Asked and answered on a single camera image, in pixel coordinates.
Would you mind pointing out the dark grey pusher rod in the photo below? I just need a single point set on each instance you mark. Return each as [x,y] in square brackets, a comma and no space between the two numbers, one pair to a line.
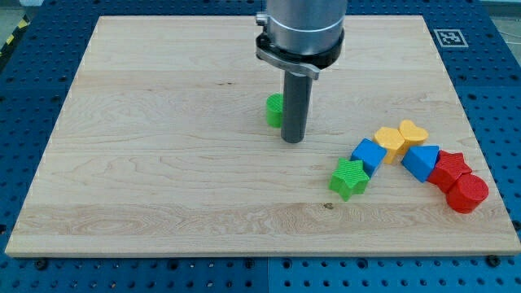
[296,97]

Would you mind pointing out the green circle block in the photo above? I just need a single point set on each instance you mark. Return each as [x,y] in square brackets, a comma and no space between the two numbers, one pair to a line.
[273,110]

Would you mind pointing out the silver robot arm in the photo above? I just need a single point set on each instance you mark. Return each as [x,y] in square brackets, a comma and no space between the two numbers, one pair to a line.
[300,37]

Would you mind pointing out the blue cube block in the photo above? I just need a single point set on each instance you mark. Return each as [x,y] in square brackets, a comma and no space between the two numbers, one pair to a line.
[371,154]

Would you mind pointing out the green star block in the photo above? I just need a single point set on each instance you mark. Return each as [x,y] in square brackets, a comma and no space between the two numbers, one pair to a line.
[348,179]

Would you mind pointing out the yellow hexagon block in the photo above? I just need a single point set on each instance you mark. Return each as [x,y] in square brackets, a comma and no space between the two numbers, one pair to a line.
[391,140]

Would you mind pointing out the yellow heart block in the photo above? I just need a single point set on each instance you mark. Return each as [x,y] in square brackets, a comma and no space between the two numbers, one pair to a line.
[412,134]

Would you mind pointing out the blue triangle block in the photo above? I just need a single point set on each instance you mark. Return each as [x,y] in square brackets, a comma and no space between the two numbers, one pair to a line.
[420,161]

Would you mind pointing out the wooden board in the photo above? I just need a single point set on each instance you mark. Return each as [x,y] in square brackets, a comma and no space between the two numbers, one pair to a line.
[161,149]

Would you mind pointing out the white fiducial marker tag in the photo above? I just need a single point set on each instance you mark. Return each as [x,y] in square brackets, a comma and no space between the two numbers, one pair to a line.
[450,38]

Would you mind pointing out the red star block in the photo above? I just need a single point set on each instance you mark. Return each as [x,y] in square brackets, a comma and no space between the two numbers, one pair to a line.
[448,169]

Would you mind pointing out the red cylinder block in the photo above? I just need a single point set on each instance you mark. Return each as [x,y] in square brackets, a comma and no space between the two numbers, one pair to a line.
[467,193]

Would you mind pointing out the black bolt right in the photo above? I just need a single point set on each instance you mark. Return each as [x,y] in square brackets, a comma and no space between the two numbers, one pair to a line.
[493,261]

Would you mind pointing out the black bolt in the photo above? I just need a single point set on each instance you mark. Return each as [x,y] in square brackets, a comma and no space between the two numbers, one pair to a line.
[493,261]
[40,264]

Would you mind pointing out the black bolt left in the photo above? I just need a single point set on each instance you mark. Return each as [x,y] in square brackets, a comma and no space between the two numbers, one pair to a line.
[40,264]

